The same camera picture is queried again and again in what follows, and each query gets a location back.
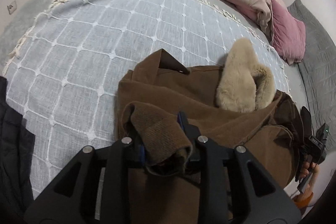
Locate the white wall socket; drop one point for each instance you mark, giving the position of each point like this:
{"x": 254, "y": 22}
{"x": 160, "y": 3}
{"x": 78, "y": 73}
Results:
{"x": 12, "y": 7}

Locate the black quilted jacket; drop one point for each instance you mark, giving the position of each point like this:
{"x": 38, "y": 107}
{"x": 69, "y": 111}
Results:
{"x": 17, "y": 145}

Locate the person's right hand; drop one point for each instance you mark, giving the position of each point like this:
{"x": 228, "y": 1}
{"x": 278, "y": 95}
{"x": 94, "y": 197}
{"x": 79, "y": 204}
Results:
{"x": 309, "y": 171}

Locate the brown coat with fur collar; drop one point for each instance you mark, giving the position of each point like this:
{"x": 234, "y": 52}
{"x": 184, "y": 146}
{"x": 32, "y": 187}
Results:
{"x": 234, "y": 105}

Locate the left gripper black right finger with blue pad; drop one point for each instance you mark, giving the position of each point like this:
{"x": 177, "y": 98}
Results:
{"x": 234, "y": 186}

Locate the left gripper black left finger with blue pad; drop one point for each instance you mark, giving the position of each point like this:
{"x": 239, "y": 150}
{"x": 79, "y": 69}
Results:
{"x": 92, "y": 188}

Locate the pink pillow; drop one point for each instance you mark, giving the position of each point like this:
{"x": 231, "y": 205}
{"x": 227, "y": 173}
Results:
{"x": 288, "y": 34}

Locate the grey checked bed blanket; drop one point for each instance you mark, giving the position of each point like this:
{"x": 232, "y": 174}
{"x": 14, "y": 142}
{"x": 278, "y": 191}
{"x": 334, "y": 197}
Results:
{"x": 64, "y": 72}

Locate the grey quilted bedspread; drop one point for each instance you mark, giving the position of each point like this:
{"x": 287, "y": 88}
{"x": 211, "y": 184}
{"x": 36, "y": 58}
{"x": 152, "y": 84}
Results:
{"x": 317, "y": 71}

